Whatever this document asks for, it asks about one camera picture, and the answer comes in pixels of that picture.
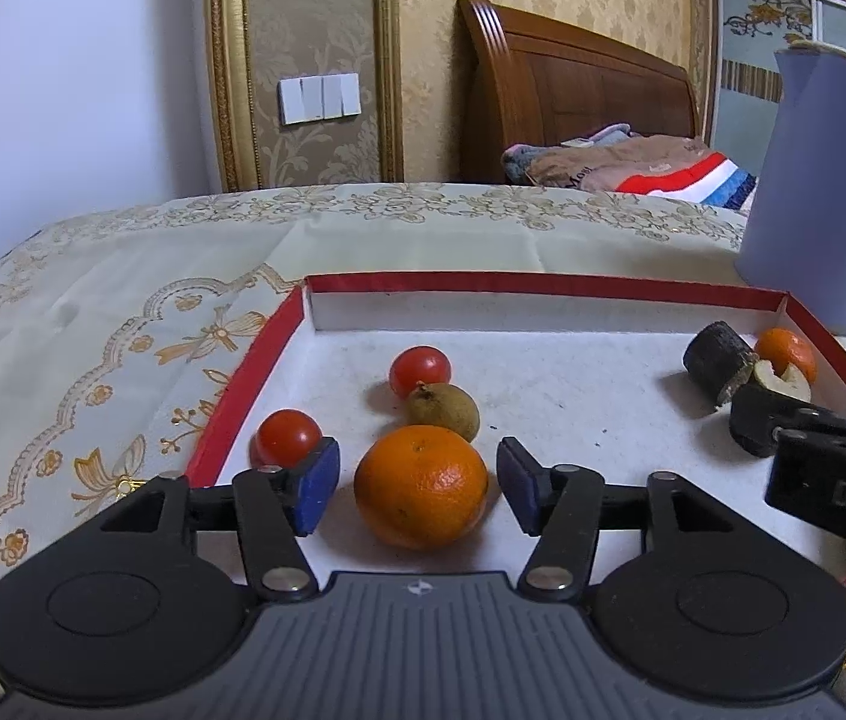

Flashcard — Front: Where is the dark sugarcane piece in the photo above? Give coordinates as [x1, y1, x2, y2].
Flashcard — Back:
[751, 358, 814, 402]
[684, 321, 760, 412]

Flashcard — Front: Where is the gold wall panel frame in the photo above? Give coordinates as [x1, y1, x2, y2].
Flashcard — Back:
[204, 0, 403, 194]

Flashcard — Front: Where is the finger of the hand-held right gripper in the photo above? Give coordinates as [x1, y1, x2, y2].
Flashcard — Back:
[729, 382, 846, 458]

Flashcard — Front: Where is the orange mandarin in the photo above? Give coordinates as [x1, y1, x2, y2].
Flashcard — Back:
[754, 327, 819, 383]
[353, 424, 489, 550]

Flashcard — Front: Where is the red cherry tomato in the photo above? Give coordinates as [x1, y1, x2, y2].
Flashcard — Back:
[389, 346, 452, 398]
[250, 409, 323, 468]

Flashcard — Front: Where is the beige folded blanket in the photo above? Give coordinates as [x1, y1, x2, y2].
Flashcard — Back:
[502, 124, 701, 190]

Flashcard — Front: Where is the striped colourful blanket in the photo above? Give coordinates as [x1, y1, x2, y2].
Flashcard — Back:
[614, 152, 758, 209]

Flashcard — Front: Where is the brown longan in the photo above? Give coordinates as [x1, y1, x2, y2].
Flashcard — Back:
[404, 382, 481, 443]

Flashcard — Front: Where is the red shallow cardboard box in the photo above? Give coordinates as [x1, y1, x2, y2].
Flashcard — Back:
[183, 272, 846, 593]

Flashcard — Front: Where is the cream gold-embroidered tablecloth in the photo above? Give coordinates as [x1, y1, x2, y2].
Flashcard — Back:
[0, 181, 846, 698]

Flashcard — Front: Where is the white wall light switch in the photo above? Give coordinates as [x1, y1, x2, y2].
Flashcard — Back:
[278, 73, 362, 125]

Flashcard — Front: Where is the blue electric kettle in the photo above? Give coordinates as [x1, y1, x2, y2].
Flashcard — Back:
[734, 41, 846, 337]

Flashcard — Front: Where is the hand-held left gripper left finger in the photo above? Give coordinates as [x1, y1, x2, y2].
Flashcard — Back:
[97, 436, 341, 602]

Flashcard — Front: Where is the wooden bed headboard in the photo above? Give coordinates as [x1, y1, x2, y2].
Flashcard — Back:
[457, 0, 701, 185]

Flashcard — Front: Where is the floral sliding-door wardrobe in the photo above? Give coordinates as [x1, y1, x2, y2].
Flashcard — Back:
[708, 0, 846, 166]

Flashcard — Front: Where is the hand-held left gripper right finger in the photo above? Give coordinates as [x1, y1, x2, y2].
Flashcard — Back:
[496, 436, 750, 602]

